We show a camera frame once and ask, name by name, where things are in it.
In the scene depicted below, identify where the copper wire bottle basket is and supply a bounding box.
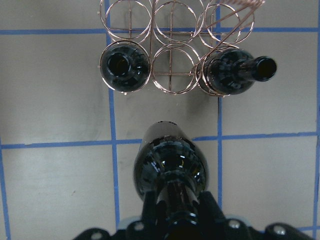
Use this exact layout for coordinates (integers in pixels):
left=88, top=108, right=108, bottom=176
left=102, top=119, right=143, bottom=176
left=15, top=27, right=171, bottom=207
left=98, top=0, right=263, bottom=97

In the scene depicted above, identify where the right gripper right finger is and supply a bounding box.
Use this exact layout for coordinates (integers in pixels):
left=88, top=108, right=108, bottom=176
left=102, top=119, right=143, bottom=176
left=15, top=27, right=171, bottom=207
left=198, top=191, right=226, bottom=224

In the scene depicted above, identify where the dark wine bottle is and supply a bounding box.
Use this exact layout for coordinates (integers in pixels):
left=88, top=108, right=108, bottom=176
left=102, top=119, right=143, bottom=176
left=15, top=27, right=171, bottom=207
left=99, top=40, right=151, bottom=94
left=133, top=120, right=208, bottom=240
left=197, top=47, right=277, bottom=96

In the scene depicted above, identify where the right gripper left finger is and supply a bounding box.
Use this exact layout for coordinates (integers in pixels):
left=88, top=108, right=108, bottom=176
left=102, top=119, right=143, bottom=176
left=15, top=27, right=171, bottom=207
left=140, top=191, right=165, bottom=225

